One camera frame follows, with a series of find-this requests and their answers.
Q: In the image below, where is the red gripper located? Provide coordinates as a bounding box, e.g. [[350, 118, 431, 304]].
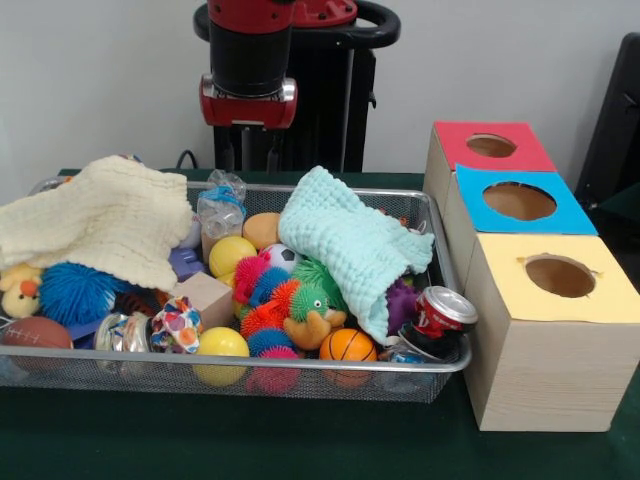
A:
[[199, 73, 299, 171]]

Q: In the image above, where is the crushed clear plastic bottle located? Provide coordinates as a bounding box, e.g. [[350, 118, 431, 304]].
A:
[[196, 168, 248, 264]]

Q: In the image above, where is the clear mesh bin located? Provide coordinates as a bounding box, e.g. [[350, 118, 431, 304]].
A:
[[0, 177, 474, 405]]

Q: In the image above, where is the wooden three-hole box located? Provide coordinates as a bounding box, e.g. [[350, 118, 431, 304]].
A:
[[422, 121, 640, 432]]

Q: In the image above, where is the yellow ball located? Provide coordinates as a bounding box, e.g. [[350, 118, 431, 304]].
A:
[[192, 326, 250, 387], [208, 236, 259, 279]]

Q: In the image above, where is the mint waffle cloth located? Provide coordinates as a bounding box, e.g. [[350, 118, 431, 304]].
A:
[[277, 165, 435, 347]]

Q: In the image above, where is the plain wooden cube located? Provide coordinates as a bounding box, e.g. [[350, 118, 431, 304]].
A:
[[169, 272, 235, 332]]

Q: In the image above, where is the cream waffle cloth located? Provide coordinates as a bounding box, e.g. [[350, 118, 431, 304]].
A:
[[0, 154, 196, 291]]

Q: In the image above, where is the small orange basketball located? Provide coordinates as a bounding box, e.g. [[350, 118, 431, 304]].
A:
[[318, 328, 378, 362]]

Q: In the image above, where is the blue spiky ball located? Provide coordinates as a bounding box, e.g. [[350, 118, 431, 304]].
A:
[[38, 262, 126, 329]]

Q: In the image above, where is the crushed red soda can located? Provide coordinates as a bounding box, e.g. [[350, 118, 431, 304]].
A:
[[399, 285, 480, 359]]

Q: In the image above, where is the yellow plush duck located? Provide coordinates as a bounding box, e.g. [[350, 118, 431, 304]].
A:
[[0, 263, 44, 320]]

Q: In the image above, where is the small brown football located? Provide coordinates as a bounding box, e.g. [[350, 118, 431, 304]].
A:
[[0, 315, 75, 372]]

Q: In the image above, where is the dark green table cloth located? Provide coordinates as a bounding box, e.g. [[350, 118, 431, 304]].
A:
[[599, 184, 640, 212], [0, 168, 640, 480]]

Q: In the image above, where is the black upright panel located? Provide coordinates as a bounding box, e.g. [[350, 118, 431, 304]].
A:
[[574, 32, 640, 211]]

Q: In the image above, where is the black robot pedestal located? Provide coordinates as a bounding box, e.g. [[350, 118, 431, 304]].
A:
[[193, 0, 401, 174]]

